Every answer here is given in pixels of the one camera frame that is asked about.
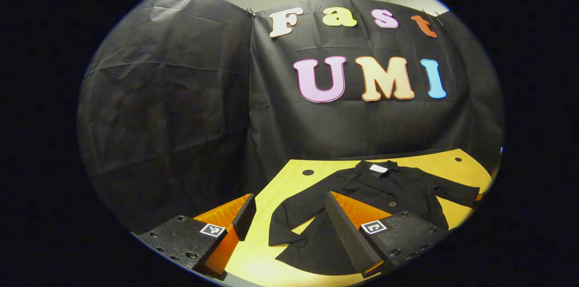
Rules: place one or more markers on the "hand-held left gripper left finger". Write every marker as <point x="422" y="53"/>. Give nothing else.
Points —
<point x="244" y="217"/>

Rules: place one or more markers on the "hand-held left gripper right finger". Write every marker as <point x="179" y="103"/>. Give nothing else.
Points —
<point x="350" y="237"/>

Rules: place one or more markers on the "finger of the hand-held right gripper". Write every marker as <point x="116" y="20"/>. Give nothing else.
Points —
<point x="479" y="196"/>

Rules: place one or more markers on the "black buttoned garment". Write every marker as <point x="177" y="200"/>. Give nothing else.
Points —
<point x="398" y="192"/>

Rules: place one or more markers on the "black backdrop cloth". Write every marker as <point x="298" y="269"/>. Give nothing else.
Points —
<point x="181" y="119"/>

